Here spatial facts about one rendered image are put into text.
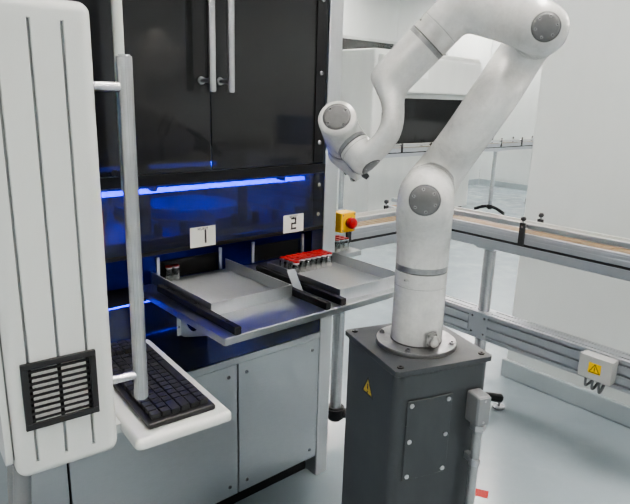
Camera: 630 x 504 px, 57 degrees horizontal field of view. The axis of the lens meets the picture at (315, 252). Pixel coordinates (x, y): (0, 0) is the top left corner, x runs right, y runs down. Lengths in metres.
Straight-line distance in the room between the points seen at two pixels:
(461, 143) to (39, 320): 0.88
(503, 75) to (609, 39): 1.67
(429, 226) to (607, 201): 1.76
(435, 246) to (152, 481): 1.15
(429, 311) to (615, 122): 1.75
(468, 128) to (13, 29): 0.85
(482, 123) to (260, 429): 1.32
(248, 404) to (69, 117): 1.31
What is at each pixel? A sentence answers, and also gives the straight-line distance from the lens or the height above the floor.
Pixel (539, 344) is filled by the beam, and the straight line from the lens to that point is 2.52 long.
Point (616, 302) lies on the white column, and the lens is 3.00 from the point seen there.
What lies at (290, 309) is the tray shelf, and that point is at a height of 0.88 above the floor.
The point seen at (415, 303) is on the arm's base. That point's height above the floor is 0.98.
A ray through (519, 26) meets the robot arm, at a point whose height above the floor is 1.56.
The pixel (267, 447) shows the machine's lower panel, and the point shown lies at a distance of 2.20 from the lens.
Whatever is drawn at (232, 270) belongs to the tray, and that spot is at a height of 0.89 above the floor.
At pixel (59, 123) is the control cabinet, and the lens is 0.97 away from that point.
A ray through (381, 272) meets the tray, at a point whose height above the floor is 0.90.
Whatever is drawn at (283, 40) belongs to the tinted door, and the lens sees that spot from 1.88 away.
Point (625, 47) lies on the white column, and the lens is 2.93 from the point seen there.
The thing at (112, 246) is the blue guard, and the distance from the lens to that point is 1.63.
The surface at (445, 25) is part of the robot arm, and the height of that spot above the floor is 1.57.
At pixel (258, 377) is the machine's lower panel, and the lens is 2.03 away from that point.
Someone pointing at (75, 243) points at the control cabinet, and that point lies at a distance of 1.00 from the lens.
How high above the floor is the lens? 1.42
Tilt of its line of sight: 15 degrees down
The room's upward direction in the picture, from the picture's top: 2 degrees clockwise
